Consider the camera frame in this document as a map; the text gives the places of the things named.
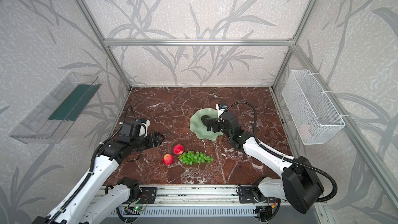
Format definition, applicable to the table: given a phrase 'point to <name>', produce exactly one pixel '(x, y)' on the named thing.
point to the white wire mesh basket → (315, 119)
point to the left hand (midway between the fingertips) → (162, 134)
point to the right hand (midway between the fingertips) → (214, 112)
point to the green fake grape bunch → (190, 157)
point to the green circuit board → (138, 208)
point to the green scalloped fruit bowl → (199, 130)
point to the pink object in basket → (305, 131)
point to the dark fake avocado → (203, 119)
